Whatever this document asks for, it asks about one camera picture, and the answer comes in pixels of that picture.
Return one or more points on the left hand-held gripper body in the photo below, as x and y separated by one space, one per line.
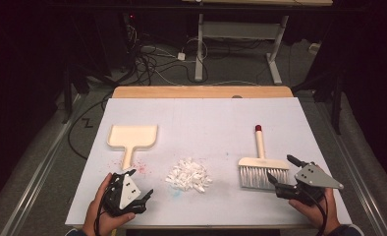
127 193

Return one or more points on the metal floor rail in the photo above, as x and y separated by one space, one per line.
41 164
361 190

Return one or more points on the wooden table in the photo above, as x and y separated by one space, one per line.
181 91

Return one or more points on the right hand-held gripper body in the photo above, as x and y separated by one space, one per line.
314 178

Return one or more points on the person's left hand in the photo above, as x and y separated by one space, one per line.
93 216

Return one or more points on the white table cover board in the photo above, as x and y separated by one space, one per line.
198 124

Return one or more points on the white metal desk frame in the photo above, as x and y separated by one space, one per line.
199 49

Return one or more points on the white power adapter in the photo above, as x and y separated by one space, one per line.
181 56

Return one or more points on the person's right hand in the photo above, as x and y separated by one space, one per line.
312 216

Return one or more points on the cream hand brush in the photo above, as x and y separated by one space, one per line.
263 163

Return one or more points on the cream plastic dustpan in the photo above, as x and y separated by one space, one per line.
132 136

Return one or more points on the pile of white paper scraps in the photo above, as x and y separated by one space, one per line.
188 175

